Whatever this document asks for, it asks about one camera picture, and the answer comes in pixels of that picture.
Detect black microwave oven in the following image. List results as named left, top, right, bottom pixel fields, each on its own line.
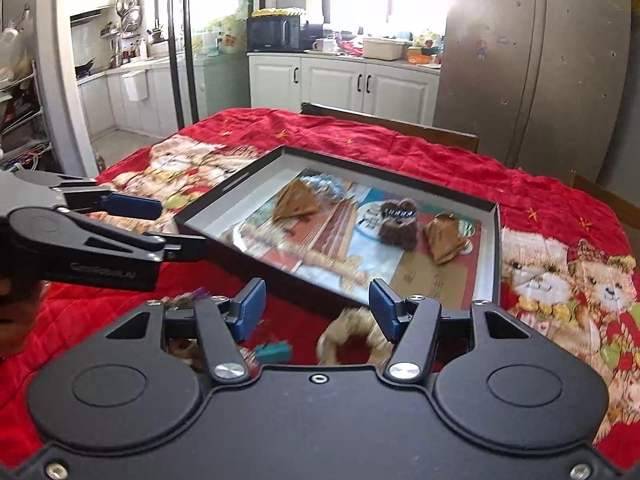
left=247, top=15, right=323, bottom=53

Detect light blue crochet scrunchie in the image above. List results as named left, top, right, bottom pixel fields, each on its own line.
left=299, top=172, right=346, bottom=203

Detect person's left hand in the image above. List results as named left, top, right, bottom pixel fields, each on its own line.
left=0, top=278, right=51, bottom=359

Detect white kitchen cabinets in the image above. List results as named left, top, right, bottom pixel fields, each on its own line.
left=247, top=52, right=439, bottom=126

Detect beige plastic basket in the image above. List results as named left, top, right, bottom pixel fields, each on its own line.
left=362, top=37, right=406, bottom=61

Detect black shallow cardboard box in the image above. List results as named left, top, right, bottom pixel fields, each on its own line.
left=175, top=146, right=500, bottom=315

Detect tan triangular snack packet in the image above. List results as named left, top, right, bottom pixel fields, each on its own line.
left=272, top=179, right=320, bottom=221

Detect silver refrigerator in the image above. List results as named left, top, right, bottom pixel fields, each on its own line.
left=434, top=0, right=631, bottom=178

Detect cream crochet scrunchie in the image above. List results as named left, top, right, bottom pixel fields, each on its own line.
left=316, top=308, right=394, bottom=370

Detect wooden headboard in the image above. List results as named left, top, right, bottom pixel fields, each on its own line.
left=300, top=103, right=480, bottom=154

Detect red quilted bedspread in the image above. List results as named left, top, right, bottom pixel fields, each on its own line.
left=1, top=108, right=639, bottom=469

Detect brown fuzzy hair clip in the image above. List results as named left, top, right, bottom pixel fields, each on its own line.
left=378, top=198, right=419, bottom=250

